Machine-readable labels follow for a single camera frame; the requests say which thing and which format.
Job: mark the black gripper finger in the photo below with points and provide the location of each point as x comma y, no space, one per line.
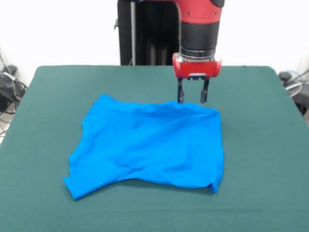
204,93
180,93

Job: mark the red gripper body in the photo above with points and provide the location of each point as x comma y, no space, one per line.
196,68

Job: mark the blue shirt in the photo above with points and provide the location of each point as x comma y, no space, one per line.
149,145

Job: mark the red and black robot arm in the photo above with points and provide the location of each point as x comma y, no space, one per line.
200,26

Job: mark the dark green table cloth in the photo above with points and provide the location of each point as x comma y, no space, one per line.
72,212

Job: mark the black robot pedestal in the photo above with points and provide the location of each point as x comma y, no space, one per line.
149,31

